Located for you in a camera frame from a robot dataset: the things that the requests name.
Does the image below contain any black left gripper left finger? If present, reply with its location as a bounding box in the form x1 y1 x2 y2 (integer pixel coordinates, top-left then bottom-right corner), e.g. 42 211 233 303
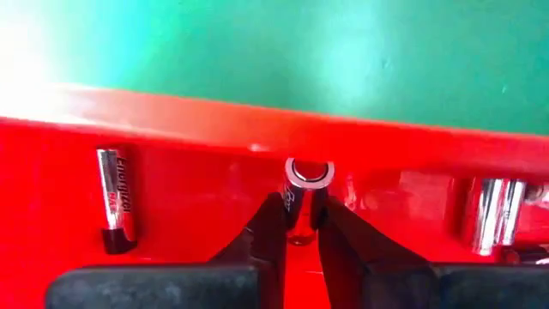
208 191 288 309

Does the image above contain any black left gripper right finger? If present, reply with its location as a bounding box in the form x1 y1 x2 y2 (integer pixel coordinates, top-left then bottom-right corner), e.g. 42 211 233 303
317 195 434 309

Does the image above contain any red plastic bin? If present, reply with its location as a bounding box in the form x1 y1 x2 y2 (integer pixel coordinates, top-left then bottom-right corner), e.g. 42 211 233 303
0 83 549 309

